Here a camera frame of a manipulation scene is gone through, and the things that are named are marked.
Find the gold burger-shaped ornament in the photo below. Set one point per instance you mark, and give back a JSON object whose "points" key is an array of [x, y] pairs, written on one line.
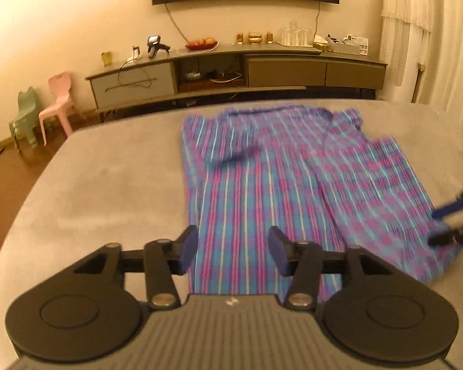
{"points": [[255, 37]]}

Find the black pistol-grip device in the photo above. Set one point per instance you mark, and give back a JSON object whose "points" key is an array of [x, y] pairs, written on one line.
{"points": [[154, 44]]}

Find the lace-covered standing air conditioner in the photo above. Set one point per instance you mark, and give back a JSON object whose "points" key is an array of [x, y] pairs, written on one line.
{"points": [[409, 0]]}

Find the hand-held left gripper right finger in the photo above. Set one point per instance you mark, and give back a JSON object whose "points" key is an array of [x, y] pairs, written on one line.
{"points": [[278, 248]]}

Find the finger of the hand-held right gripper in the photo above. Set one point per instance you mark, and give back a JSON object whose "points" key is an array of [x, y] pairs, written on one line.
{"points": [[449, 208], [443, 237]]}

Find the yellow-green cup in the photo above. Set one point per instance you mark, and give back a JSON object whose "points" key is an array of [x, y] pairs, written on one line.
{"points": [[107, 57]]}

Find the blue pink plaid shirt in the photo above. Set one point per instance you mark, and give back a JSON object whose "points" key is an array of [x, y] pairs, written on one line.
{"points": [[262, 192]]}

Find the flat dark device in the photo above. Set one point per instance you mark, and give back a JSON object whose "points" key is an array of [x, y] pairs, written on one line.
{"points": [[225, 78]]}

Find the white organizer box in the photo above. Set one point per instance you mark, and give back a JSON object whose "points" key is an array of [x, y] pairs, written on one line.
{"points": [[347, 46]]}

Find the white charger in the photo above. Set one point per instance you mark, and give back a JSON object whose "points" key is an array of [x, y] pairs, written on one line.
{"points": [[135, 54]]}

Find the pink plastic child chair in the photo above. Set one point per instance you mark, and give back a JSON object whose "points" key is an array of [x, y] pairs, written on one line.
{"points": [[60, 104]]}

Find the green plastic child chair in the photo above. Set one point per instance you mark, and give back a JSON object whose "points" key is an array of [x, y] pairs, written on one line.
{"points": [[25, 119]]}

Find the long grey television cabinet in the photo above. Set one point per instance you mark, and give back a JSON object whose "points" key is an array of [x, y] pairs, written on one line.
{"points": [[285, 71]]}

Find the gold tissue box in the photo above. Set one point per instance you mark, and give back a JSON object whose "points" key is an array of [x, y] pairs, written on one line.
{"points": [[322, 44]]}

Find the set of clear glasses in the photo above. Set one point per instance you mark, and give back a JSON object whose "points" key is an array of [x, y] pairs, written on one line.
{"points": [[293, 35]]}

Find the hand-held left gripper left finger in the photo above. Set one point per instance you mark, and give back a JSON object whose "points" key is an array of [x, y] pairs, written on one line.
{"points": [[187, 248]]}

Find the red fruit plate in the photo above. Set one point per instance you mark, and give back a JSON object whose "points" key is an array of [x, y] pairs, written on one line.
{"points": [[201, 47]]}

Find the small amber cup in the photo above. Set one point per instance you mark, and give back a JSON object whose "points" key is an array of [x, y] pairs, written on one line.
{"points": [[270, 37], [240, 37]]}

